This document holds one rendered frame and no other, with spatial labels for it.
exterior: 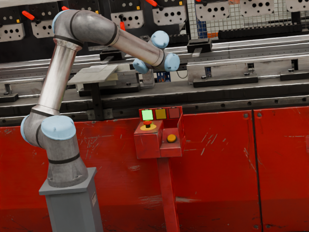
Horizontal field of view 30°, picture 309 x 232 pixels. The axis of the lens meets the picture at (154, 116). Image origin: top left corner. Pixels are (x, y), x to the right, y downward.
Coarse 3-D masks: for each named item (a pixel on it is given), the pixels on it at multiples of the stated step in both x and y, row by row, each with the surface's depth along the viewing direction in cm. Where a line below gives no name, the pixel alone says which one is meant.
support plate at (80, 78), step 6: (108, 66) 281; (114, 66) 279; (96, 72) 272; (102, 72) 270; (108, 72) 269; (72, 78) 267; (78, 78) 265; (84, 78) 264; (90, 78) 262; (96, 78) 261; (102, 78) 259; (72, 84) 260
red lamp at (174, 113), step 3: (174, 108) 259; (177, 108) 258; (171, 111) 259; (174, 111) 259; (177, 111) 259; (171, 114) 260; (174, 114) 260; (177, 114) 259; (171, 117) 260; (174, 117) 260; (177, 117) 260
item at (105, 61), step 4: (112, 48) 304; (104, 52) 302; (108, 52) 301; (112, 52) 300; (116, 52) 299; (120, 52) 299; (124, 52) 305; (100, 56) 302; (104, 56) 301; (108, 56) 301; (112, 56) 300; (116, 56) 300; (120, 56) 300; (124, 56) 305; (104, 60) 293; (108, 60) 291; (100, 64) 287; (104, 64) 287
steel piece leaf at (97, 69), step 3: (102, 66) 281; (105, 66) 280; (84, 69) 273; (87, 69) 273; (90, 69) 272; (93, 69) 272; (96, 69) 272; (99, 69) 276; (102, 69) 276; (84, 72) 274; (87, 72) 273; (90, 72) 273
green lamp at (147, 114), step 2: (142, 110) 262; (144, 110) 261; (146, 110) 261; (148, 110) 261; (150, 110) 261; (142, 112) 262; (144, 112) 262; (146, 112) 262; (148, 112) 261; (150, 112) 261; (144, 114) 262; (146, 114) 262; (148, 114) 262; (150, 114) 262; (144, 116) 262; (146, 116) 262; (148, 116) 262; (150, 116) 262; (152, 116) 262; (144, 118) 263; (146, 118) 262; (148, 118) 262; (150, 118) 262; (152, 118) 262
